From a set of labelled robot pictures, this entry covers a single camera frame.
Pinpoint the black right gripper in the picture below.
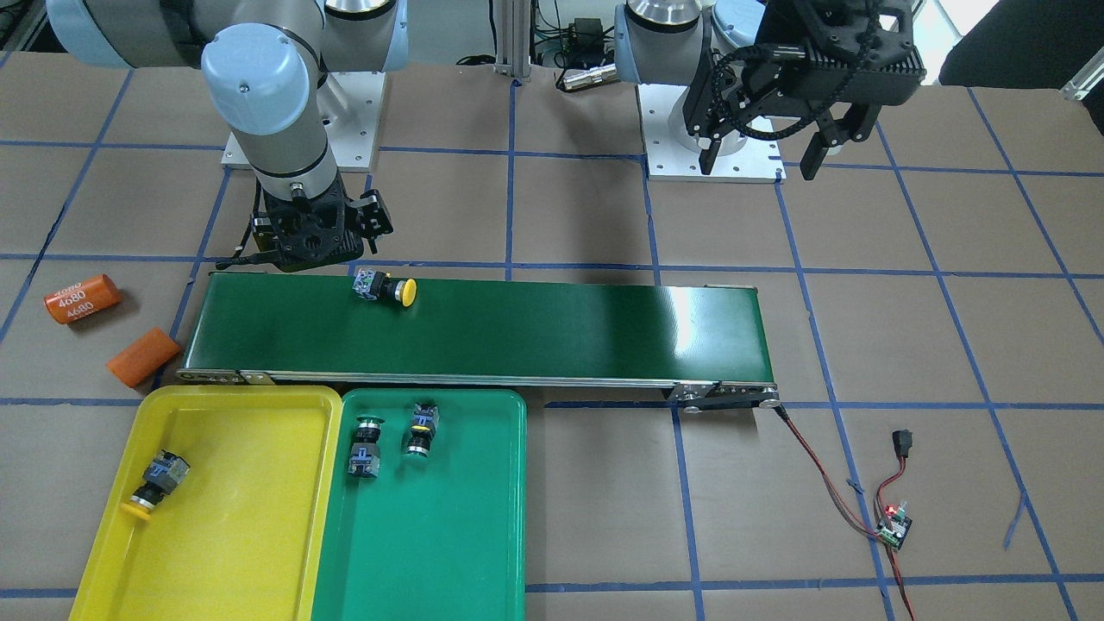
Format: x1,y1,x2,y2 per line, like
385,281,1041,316
251,177,394,273

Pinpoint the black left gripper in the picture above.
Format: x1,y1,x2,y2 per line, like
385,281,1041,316
683,1,926,181

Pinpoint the yellow push button switch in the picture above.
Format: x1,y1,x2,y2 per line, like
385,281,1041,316
119,449,191,520
352,269,417,308

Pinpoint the green push button switch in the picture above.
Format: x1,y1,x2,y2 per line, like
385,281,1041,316
347,415,386,480
401,404,439,457

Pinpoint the plain orange cylinder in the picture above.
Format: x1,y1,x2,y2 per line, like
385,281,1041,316
105,327,181,388

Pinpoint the orange cylinder with 4680 print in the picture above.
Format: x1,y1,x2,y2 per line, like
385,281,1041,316
43,273,123,325

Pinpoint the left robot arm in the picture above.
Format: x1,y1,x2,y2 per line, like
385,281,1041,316
614,1,926,185

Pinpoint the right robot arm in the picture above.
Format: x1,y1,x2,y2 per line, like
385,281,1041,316
45,1,408,273

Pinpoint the green conveyor belt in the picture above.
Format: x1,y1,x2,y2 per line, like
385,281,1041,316
177,272,781,410

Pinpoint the black power adapter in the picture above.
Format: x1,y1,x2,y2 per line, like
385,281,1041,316
567,17,605,53

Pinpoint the yellow plastic tray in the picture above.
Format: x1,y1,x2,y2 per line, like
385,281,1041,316
70,386,342,620

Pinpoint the green plastic tray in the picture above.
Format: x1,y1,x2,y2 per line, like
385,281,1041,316
311,386,527,620

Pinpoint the motor controller circuit board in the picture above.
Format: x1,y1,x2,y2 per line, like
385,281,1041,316
875,502,913,551

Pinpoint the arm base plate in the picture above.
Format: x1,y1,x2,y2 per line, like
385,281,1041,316
204,69,384,193
637,84,786,185

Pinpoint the aluminium frame post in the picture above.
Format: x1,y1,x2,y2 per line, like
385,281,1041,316
489,1,532,83

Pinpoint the black rocker switch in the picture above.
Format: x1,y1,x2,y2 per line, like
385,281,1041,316
891,429,913,460

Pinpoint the red black power cable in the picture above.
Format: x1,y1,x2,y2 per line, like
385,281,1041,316
772,406,917,621

